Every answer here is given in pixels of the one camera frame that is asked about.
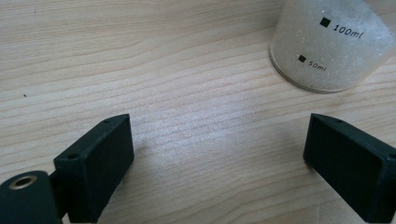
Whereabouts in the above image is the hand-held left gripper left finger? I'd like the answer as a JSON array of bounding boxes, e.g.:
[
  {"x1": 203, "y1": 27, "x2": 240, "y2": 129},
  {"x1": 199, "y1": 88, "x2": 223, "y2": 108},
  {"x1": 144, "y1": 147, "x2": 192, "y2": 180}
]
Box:
[{"x1": 53, "y1": 113, "x2": 135, "y2": 224}]

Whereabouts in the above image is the clear jar with white powder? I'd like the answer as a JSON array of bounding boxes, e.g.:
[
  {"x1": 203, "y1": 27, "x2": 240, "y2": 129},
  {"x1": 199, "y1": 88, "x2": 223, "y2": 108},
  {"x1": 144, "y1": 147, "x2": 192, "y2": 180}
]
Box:
[{"x1": 269, "y1": 0, "x2": 396, "y2": 94}]

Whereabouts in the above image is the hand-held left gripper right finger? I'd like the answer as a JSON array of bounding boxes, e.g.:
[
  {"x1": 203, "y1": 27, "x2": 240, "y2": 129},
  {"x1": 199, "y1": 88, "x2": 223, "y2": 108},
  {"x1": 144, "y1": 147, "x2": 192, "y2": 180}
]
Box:
[{"x1": 303, "y1": 113, "x2": 396, "y2": 224}]

